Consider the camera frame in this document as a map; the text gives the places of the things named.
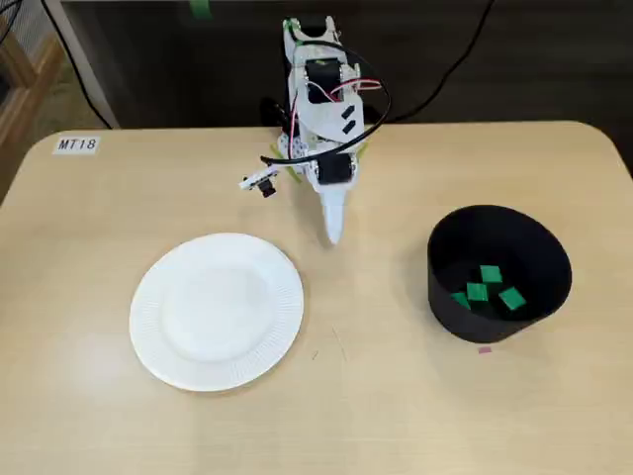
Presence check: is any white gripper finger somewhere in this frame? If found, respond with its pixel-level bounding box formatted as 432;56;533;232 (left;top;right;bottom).
318;189;353;247

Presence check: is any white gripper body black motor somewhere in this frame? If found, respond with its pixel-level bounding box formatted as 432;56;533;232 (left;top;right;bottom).
309;152;360;197

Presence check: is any green tape strip on arm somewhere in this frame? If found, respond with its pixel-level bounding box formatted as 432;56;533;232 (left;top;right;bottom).
283;18;304;47

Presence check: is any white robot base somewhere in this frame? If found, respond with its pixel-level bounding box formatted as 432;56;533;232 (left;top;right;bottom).
275;131;317;174

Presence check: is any white paper plate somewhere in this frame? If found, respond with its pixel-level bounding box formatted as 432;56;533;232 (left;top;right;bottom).
129;232;305;393

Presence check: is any black cup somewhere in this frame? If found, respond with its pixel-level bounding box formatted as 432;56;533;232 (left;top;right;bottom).
425;204;574;343

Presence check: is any white MT18 label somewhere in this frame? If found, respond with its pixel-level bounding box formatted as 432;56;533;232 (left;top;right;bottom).
51;134;103;156

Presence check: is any white furniture leg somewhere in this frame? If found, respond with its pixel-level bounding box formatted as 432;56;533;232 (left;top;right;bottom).
42;0;120;130

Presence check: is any thick black camera cable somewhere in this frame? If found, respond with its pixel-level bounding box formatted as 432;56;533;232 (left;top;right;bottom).
260;42;393;167

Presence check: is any red white shoulder servo wire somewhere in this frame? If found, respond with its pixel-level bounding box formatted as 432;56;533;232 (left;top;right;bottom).
289;96;303;147

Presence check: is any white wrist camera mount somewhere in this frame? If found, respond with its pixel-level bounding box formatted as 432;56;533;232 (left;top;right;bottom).
237;165;281;200

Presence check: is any red white wrist servo wire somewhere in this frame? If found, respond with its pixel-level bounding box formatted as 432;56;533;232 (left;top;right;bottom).
309;78;385;105

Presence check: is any black power cable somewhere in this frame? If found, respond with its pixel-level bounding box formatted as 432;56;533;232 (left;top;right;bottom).
365;0;496;125

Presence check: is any thin black cable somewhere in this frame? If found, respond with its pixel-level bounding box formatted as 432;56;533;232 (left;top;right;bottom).
0;0;24;46

